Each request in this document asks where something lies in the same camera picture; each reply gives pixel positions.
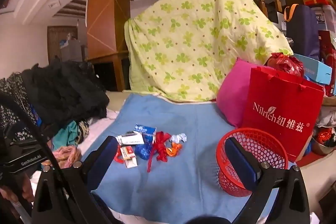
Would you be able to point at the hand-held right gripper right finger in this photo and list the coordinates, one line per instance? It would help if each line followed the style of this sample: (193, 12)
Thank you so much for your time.
(241, 161)

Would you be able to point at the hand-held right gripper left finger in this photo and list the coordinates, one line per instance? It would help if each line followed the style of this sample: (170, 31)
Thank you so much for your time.
(102, 158)

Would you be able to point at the red plastic basket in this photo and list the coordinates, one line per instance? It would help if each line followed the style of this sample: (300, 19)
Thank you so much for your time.
(262, 145)

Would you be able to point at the small red white box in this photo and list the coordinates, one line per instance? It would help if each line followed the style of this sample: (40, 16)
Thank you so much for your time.
(128, 157)

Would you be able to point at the white purple box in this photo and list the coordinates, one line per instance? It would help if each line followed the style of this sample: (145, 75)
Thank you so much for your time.
(131, 140)

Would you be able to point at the blue foil wrapper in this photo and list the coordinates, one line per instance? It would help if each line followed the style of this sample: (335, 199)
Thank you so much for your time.
(143, 152)

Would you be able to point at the blue carton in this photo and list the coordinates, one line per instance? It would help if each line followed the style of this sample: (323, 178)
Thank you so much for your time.
(147, 134)

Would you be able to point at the red ribbon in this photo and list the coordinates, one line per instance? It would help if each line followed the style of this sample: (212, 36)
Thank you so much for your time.
(158, 145)

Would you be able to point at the white blue face mask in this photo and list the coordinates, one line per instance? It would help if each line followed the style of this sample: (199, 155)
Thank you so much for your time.
(178, 138)

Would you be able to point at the person's left hand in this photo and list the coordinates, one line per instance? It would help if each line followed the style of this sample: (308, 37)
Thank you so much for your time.
(25, 187)

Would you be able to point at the white bed sheet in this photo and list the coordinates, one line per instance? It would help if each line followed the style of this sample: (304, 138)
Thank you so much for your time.
(105, 121)

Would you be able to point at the pink knit cloth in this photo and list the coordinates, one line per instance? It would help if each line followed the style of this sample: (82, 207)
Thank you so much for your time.
(65, 154)

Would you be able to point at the teal cloth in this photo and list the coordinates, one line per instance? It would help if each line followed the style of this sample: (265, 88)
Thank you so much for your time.
(65, 133)

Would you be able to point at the blue blanket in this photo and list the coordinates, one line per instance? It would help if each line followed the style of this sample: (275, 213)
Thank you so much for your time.
(183, 187)

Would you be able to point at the pink pillow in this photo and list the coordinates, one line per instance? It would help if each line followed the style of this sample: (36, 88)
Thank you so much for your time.
(231, 98)

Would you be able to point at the black white patterned garment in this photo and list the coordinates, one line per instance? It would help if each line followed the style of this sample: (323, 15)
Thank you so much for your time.
(10, 87)

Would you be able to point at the red floor mat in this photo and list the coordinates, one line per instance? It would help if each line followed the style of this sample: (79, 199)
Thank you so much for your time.
(309, 159)

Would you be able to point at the black garment pile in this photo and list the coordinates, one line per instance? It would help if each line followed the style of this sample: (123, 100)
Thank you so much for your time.
(65, 92)

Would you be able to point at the red paper bag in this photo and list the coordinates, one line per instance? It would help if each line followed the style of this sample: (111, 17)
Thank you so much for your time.
(278, 92)

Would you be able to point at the metal bowl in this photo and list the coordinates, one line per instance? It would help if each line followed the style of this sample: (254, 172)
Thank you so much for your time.
(321, 149)

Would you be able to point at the orange red plastic bag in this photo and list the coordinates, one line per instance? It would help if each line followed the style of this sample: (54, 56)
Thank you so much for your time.
(324, 136)

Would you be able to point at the white plastic bags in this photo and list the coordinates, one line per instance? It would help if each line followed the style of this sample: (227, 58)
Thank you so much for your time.
(328, 117)

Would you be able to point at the brown wooden stool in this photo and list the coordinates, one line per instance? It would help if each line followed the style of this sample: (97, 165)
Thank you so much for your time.
(329, 208)

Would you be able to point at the wooden shelf board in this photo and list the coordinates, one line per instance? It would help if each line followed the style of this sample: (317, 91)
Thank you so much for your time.
(330, 101)

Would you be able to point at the grey storage box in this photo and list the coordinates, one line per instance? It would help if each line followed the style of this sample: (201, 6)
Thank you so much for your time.
(73, 50)

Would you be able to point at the wooden lattice screen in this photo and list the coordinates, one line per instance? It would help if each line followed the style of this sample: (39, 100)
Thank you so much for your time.
(53, 43)

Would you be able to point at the light blue cardboard box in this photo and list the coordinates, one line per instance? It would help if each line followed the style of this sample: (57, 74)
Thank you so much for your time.
(315, 69)

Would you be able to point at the green clover quilt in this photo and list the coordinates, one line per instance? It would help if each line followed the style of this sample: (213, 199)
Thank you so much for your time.
(197, 43)

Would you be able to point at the red gift box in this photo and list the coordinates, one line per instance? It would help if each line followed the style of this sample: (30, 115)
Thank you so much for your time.
(329, 56)

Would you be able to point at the orange wooden column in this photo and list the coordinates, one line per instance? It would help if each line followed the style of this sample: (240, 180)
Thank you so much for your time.
(105, 3)

